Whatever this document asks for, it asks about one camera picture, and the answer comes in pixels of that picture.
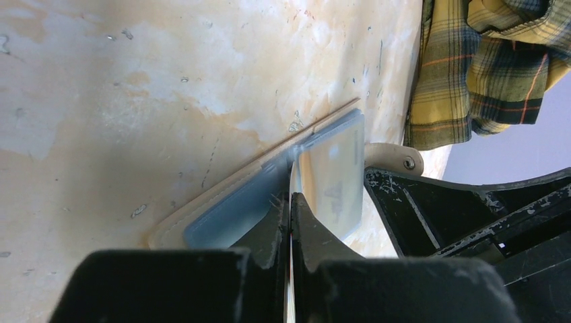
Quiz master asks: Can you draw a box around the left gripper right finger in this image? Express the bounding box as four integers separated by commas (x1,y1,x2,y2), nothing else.
292,193,519,322

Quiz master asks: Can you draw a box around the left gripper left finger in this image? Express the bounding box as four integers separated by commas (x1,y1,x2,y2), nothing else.
50,193,290,322

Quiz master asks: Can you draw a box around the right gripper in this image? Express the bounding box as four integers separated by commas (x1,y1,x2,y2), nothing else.
364,167,570,322

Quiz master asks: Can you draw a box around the yellow plaid cloth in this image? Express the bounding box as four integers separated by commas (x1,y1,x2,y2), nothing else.
403,0,570,151

